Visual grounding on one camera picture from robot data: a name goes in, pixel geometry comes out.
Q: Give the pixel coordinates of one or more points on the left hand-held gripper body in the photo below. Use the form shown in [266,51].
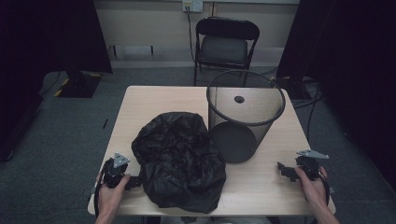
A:
[113,172]

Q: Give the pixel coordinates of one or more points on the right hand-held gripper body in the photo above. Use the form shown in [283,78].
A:
[309,166]

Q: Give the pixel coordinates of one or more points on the black plastic garbage bag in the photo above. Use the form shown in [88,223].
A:
[180,155]

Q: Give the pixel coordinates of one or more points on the black mesh trash can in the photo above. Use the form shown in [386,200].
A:
[236,143]

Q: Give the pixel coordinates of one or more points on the person's left hand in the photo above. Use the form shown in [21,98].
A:
[110,197]

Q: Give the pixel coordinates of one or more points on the person's right hand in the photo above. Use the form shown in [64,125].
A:
[314,189]

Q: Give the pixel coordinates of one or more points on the black floor tape strip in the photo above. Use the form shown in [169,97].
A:
[105,123]

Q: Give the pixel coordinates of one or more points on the black stand base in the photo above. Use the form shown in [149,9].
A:
[79,85]

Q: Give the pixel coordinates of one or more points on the black curtain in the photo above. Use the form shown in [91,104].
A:
[351,62]
[37,62]

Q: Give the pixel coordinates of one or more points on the black folding chair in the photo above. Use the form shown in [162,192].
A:
[222,49]

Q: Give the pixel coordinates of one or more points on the white wall outlet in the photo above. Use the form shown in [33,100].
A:
[192,5]

